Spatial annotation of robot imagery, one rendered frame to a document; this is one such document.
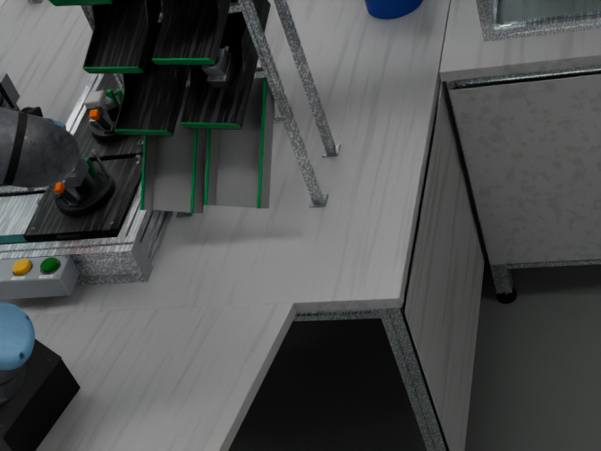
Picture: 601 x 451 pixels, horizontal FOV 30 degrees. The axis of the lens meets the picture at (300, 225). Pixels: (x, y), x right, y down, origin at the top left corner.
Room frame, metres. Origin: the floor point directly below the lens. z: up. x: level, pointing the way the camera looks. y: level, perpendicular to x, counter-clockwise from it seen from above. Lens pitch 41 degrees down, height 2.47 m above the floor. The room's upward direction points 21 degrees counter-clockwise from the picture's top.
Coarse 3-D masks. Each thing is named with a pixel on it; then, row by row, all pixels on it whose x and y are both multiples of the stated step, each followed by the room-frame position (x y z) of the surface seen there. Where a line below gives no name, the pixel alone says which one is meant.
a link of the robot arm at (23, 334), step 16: (0, 304) 1.54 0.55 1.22; (0, 320) 1.51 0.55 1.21; (16, 320) 1.52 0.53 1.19; (0, 336) 1.49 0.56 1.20; (16, 336) 1.49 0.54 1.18; (32, 336) 1.50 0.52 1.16; (0, 352) 1.46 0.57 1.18; (16, 352) 1.47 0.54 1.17; (0, 368) 1.46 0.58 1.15; (16, 368) 1.47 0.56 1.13
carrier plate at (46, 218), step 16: (112, 160) 2.20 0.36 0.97; (128, 160) 2.18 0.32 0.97; (112, 176) 2.14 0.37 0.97; (128, 176) 2.12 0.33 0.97; (48, 192) 2.17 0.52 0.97; (128, 192) 2.06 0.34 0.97; (48, 208) 2.11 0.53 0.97; (112, 208) 2.02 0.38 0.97; (128, 208) 2.01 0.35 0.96; (32, 224) 2.08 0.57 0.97; (48, 224) 2.06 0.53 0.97; (64, 224) 2.03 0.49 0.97; (80, 224) 2.01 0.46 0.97; (96, 224) 1.99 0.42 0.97; (112, 224) 1.97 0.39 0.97; (32, 240) 2.04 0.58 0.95
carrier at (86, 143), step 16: (96, 96) 2.46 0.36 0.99; (112, 96) 2.38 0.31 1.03; (112, 112) 2.32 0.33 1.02; (80, 128) 2.38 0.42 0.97; (96, 128) 2.33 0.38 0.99; (112, 128) 2.28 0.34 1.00; (80, 144) 2.31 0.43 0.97; (96, 144) 2.29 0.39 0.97; (112, 144) 2.26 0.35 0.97; (128, 144) 2.24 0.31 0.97; (96, 160) 2.24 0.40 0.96
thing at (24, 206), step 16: (0, 192) 2.32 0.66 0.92; (16, 192) 2.30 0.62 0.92; (32, 192) 2.28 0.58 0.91; (0, 208) 2.26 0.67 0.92; (16, 208) 2.24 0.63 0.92; (32, 208) 2.21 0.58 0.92; (0, 224) 2.20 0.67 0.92; (16, 224) 2.18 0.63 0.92; (0, 240) 2.10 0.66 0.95; (16, 240) 2.07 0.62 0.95; (48, 240) 2.03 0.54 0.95
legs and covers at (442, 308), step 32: (448, 96) 2.26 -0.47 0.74; (448, 128) 2.19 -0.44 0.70; (448, 160) 2.12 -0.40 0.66; (448, 192) 2.06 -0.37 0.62; (416, 224) 1.80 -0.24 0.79; (448, 224) 1.99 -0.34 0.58; (416, 256) 1.72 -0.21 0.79; (448, 256) 1.92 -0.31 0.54; (480, 256) 2.20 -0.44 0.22; (416, 288) 1.66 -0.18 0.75; (448, 288) 1.86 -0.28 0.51; (480, 288) 2.12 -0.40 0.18; (384, 320) 1.58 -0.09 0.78; (416, 320) 1.61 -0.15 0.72; (448, 320) 1.80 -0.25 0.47; (416, 352) 1.58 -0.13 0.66; (448, 352) 1.74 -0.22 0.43; (416, 384) 1.57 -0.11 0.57; (448, 384) 1.68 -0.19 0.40; (416, 416) 1.58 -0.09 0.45; (448, 416) 1.62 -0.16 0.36; (448, 448) 1.58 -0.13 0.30
